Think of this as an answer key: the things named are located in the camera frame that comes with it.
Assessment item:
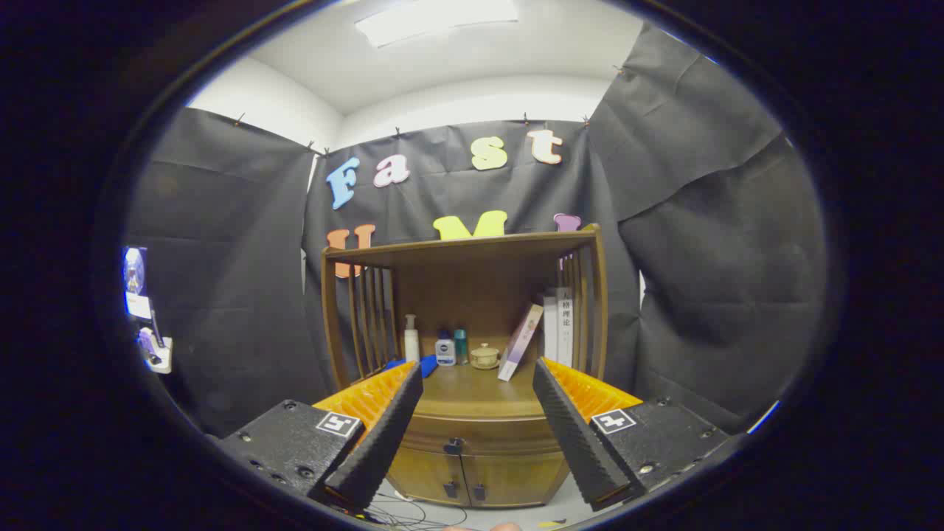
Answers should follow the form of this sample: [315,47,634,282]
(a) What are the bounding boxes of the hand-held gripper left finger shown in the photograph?
[218,360,425,511]

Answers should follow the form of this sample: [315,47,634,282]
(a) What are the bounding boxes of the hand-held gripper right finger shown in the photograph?
[532,357,732,512]

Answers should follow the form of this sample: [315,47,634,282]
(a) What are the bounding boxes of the wooden drawer with dark knob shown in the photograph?
[398,413,565,457]

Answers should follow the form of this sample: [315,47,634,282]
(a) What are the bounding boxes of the wooden cabinet door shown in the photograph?
[461,451,569,508]
[387,446,462,506]

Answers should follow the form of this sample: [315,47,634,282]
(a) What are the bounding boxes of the wooden countertop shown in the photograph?
[383,358,572,420]

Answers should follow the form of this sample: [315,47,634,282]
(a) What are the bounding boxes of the wooden cabinet with slatted shelf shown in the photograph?
[321,223,609,510]

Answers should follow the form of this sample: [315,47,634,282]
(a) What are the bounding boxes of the blue folded cloth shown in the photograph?
[383,355,440,379]

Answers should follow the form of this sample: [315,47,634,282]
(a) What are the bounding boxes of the white book with black lettering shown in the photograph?
[557,286,575,367]

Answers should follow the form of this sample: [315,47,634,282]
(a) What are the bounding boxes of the pink and white book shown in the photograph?
[498,303,544,382]

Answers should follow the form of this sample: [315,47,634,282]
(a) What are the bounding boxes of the plain white book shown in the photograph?
[544,294,559,362]

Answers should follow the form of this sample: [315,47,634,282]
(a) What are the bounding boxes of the white side desk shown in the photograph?
[140,336,174,375]

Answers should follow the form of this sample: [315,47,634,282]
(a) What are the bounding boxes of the black backdrop cloth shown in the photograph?
[125,22,827,440]

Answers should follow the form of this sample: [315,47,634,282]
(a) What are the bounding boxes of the ceiling light panel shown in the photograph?
[354,0,521,49]

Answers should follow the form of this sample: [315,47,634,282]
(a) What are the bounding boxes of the black floor cables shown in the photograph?
[354,494,473,530]

